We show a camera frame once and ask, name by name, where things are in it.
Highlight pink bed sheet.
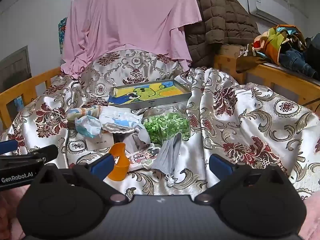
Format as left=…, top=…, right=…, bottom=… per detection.
left=61, top=0, right=208, bottom=80

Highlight dark cloth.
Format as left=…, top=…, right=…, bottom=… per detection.
left=305, top=33, right=320, bottom=71

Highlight grey cabinet door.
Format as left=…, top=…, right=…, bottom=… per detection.
left=0, top=45, right=32, bottom=93

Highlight cartoon printed packet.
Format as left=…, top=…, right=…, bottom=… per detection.
left=128, top=147, right=161, bottom=172

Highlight blue and white tissue packet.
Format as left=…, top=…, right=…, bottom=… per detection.
left=74, top=116, right=102, bottom=138

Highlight brown quilted jacket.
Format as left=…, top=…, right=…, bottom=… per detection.
left=185, top=0, right=262, bottom=68

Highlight white air conditioner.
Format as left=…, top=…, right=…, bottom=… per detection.
left=247, top=0, right=308, bottom=25

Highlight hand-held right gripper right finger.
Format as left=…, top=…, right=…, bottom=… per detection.
left=194, top=154, right=290, bottom=204

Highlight white waffle cloth blue print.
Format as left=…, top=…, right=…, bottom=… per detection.
left=99, top=106, right=145, bottom=133

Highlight white card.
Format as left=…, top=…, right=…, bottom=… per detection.
left=86, top=137, right=114, bottom=152

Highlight grey face mask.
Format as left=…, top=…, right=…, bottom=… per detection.
left=151, top=131, right=183, bottom=187

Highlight wooden furniture frame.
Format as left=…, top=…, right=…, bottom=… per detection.
left=214, top=54, right=320, bottom=113

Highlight pastel striped towel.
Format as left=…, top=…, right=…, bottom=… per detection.
left=66, top=106, right=104, bottom=128

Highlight cardboard box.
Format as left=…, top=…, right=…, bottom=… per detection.
left=219, top=44, right=247, bottom=57

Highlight floral satin blanket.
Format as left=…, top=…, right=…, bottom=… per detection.
left=0, top=49, right=320, bottom=200

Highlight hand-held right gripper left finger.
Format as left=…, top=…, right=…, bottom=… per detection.
left=32, top=153, right=128, bottom=204

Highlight colourful patterned cloth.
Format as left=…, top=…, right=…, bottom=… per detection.
left=253, top=24, right=308, bottom=65

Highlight clear bag of green pieces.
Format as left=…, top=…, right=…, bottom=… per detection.
left=142, top=106, right=191, bottom=145

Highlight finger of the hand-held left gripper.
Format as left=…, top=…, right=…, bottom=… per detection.
left=0, top=140, right=19, bottom=154
left=26, top=144, right=59, bottom=165

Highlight brown printed bag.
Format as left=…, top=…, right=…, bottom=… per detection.
left=236, top=44, right=269, bottom=73

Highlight wall poster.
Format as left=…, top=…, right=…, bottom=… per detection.
left=58, top=17, right=68, bottom=54

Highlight pink fuzzy cloth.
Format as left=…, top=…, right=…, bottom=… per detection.
left=0, top=186, right=27, bottom=240
left=299, top=195, right=320, bottom=240

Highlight metal tray with cartoon drawing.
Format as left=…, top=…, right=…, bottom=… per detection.
left=107, top=79, right=192, bottom=110

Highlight blue jeans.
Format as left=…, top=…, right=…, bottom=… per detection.
left=279, top=49, right=319, bottom=79

